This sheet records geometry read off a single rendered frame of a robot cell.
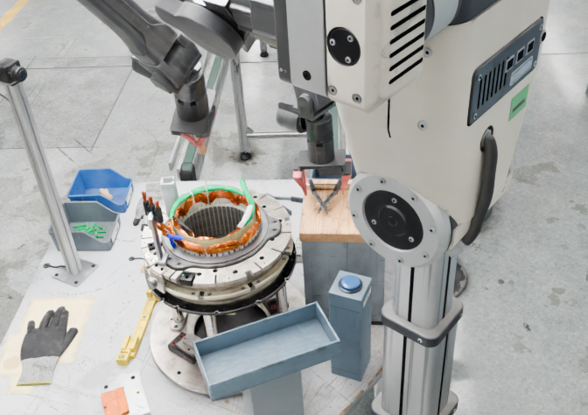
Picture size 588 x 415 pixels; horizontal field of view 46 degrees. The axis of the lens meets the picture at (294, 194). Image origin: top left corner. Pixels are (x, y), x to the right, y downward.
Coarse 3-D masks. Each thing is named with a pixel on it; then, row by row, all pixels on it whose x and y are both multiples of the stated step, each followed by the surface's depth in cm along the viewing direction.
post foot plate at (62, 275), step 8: (64, 264) 189; (88, 264) 189; (96, 264) 188; (56, 272) 187; (64, 272) 187; (80, 272) 186; (88, 272) 186; (64, 280) 184; (72, 280) 184; (80, 280) 184
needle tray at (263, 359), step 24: (288, 312) 133; (312, 312) 135; (216, 336) 129; (240, 336) 132; (264, 336) 133; (288, 336) 133; (312, 336) 133; (336, 336) 127; (216, 360) 130; (240, 360) 129; (264, 360) 129; (288, 360) 124; (312, 360) 127; (216, 384) 121; (240, 384) 123; (264, 384) 128; (288, 384) 130; (264, 408) 132; (288, 408) 134
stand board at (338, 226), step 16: (320, 192) 162; (304, 208) 158; (336, 208) 157; (304, 224) 153; (320, 224) 153; (336, 224) 153; (352, 224) 152; (304, 240) 152; (320, 240) 152; (336, 240) 151; (352, 240) 151
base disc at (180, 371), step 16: (288, 288) 175; (256, 304) 172; (304, 304) 170; (160, 320) 169; (192, 320) 168; (160, 336) 165; (176, 336) 164; (160, 352) 161; (160, 368) 157; (176, 368) 157; (192, 368) 157; (192, 384) 153
